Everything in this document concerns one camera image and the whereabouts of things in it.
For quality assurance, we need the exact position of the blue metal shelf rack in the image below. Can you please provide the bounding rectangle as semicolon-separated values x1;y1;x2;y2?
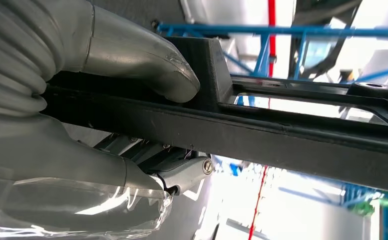
156;22;388;108

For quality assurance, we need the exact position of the red barrier belt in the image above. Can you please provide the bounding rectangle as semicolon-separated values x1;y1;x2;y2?
247;0;278;240

